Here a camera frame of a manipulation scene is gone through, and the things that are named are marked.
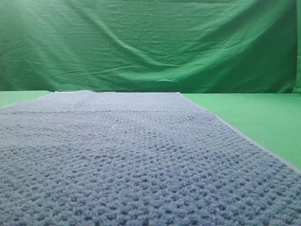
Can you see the blue waffle-weave towel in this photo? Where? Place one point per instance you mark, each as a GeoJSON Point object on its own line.
{"type": "Point", "coordinates": [136, 159]}

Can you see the green backdrop cloth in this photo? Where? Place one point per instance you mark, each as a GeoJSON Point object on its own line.
{"type": "Point", "coordinates": [187, 46]}

